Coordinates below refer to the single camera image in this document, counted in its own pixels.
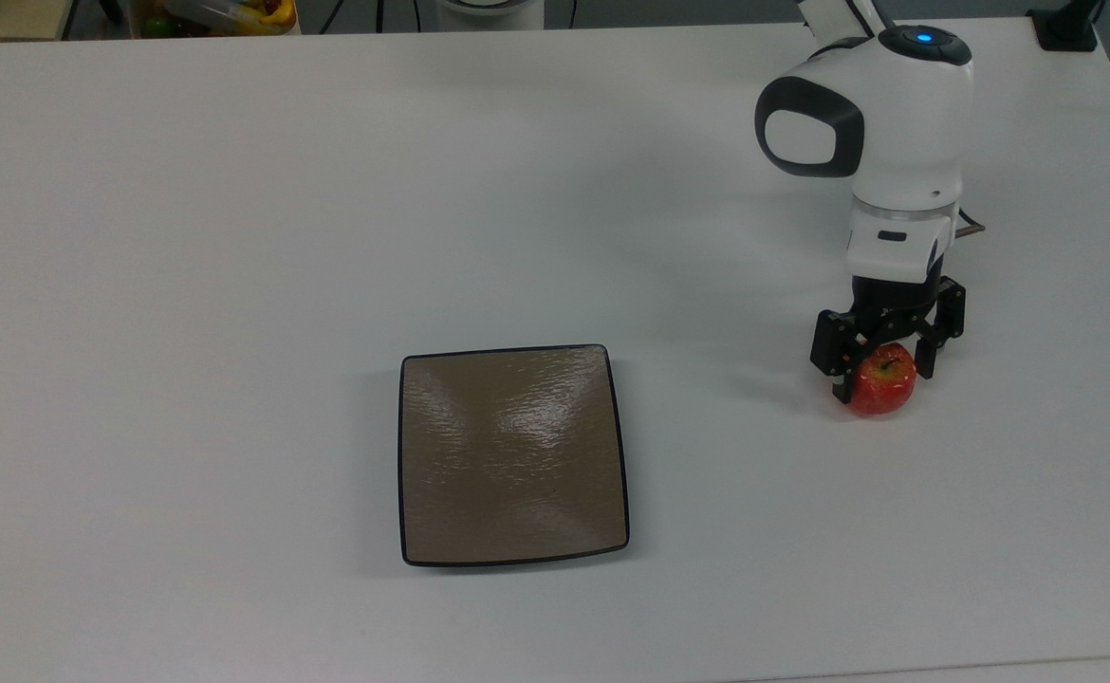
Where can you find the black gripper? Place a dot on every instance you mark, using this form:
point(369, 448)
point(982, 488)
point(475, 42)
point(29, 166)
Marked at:
point(897, 304)

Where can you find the red apple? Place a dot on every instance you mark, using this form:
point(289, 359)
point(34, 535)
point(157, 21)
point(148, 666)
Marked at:
point(885, 384)

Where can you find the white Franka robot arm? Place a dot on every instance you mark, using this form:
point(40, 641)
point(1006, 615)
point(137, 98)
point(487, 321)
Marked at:
point(906, 123)

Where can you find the square brown ceramic plate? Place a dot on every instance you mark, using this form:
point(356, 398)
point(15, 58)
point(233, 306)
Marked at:
point(512, 455)

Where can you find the yellow toy fruit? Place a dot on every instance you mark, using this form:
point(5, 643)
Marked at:
point(270, 17)

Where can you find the clear container of toy fruit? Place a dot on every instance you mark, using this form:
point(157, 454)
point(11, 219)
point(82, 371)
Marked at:
point(204, 14)

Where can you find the black camera stand base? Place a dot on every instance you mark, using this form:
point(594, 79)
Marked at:
point(1067, 33)

